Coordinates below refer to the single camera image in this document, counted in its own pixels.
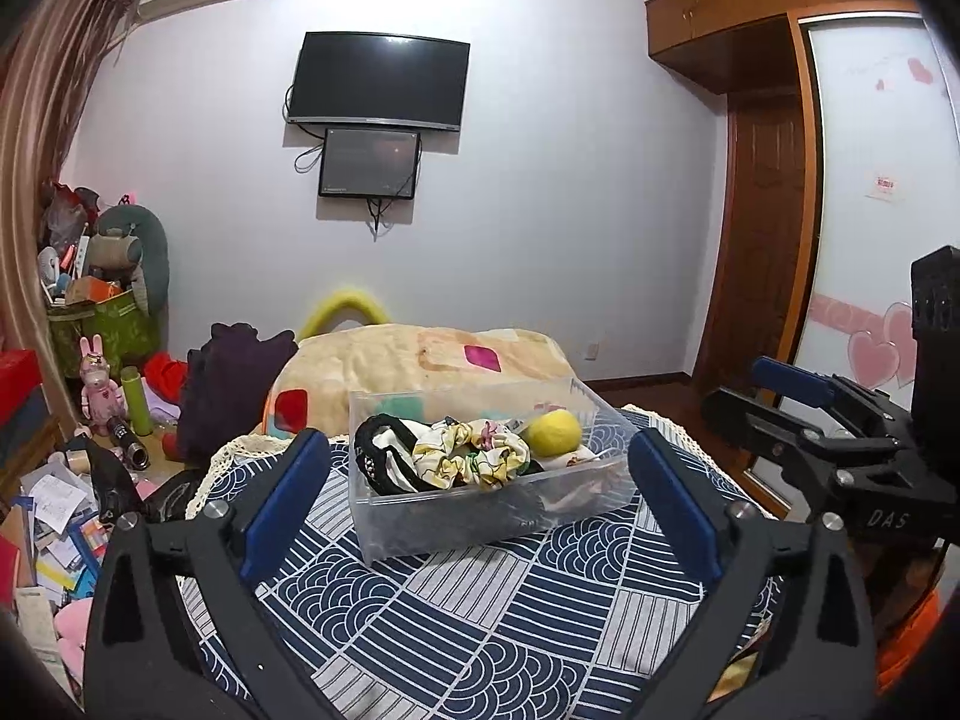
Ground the black and white garment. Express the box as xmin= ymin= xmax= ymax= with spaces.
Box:
xmin=353 ymin=413 xmax=433 ymax=496

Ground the yellow plush doll head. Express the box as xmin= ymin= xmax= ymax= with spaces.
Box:
xmin=523 ymin=410 xmax=583 ymax=458

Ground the yellow floral scrunchie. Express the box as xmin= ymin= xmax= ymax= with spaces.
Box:
xmin=413 ymin=419 xmax=532 ymax=489

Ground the dark purple plush cushion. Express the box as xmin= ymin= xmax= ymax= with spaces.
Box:
xmin=176 ymin=322 xmax=298 ymax=466

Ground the beige patterned blanket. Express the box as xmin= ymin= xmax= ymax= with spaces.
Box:
xmin=260 ymin=323 xmax=574 ymax=436

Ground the clear plastic storage bin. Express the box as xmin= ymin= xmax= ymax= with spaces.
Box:
xmin=348 ymin=379 xmax=636 ymax=562

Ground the black flashlight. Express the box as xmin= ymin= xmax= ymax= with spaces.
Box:
xmin=107 ymin=416 xmax=149 ymax=472

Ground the red plush item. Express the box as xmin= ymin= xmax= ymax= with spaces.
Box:
xmin=142 ymin=351 xmax=189 ymax=405

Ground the yellow green plush arch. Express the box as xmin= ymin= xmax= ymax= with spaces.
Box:
xmin=296 ymin=288 xmax=391 ymax=340

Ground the green bottle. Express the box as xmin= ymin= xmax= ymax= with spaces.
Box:
xmin=121 ymin=366 xmax=153 ymax=436

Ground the pink rabbit toy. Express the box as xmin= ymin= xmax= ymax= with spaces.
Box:
xmin=80 ymin=333 xmax=127 ymax=436

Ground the green cardboard box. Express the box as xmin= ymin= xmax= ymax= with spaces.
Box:
xmin=47 ymin=291 xmax=161 ymax=379

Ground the pink plush pillow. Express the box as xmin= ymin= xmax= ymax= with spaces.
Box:
xmin=53 ymin=598 xmax=93 ymax=684

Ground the grey green plush toy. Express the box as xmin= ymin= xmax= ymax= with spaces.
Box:
xmin=86 ymin=205 xmax=169 ymax=317

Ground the white sliding wardrobe door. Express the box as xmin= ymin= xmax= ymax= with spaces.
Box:
xmin=794 ymin=11 xmax=958 ymax=406

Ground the red box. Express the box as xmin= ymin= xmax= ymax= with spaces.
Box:
xmin=0 ymin=349 xmax=43 ymax=426

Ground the wooden wardrobe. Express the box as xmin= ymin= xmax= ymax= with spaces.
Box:
xmin=646 ymin=0 xmax=918 ymax=395

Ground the striped brown curtain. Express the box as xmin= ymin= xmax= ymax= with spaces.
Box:
xmin=2 ymin=0 xmax=133 ymax=434

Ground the small black wall monitor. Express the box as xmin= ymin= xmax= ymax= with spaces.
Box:
xmin=319 ymin=127 xmax=421 ymax=200

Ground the wall mounted black television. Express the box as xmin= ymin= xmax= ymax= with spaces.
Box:
xmin=286 ymin=31 xmax=470 ymax=132

